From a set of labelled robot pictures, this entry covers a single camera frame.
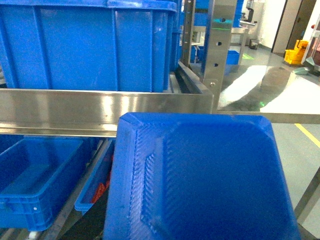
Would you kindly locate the blue bottle-shaped block part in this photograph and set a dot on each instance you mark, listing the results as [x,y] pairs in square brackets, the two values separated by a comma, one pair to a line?
[197,177]

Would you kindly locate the stainless steel shelf rack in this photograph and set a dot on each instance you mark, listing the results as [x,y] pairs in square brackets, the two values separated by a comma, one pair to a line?
[96,113]

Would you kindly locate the large blue bin upper shelf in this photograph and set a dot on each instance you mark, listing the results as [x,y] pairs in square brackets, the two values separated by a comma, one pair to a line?
[87,45]

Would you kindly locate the narrow blue bin orange contents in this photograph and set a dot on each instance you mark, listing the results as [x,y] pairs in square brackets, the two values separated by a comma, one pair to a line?
[98,179]

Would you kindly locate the blue bin lower left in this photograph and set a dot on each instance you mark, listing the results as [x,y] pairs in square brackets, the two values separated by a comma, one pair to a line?
[37,176]

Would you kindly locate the yellow mop bucket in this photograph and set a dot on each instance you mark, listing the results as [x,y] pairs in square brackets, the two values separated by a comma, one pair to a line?
[295,56]

